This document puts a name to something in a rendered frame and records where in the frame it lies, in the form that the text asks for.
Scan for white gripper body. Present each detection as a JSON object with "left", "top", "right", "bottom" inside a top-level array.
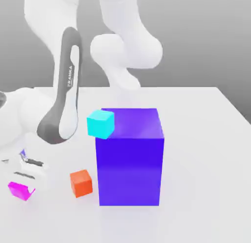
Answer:
[{"left": 8, "top": 165, "right": 49, "bottom": 189}]

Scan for small magenta cube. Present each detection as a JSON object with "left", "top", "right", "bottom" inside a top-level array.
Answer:
[{"left": 7, "top": 181, "right": 36, "bottom": 202}]

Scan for small orange cube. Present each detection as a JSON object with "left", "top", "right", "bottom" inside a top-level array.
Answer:
[{"left": 70, "top": 169, "right": 93, "bottom": 198}]

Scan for small cyan cube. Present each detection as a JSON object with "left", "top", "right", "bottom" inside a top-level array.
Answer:
[{"left": 86, "top": 109, "right": 115, "bottom": 140}]

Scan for large blue box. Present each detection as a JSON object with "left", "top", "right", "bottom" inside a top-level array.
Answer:
[{"left": 95, "top": 108, "right": 165, "bottom": 207}]

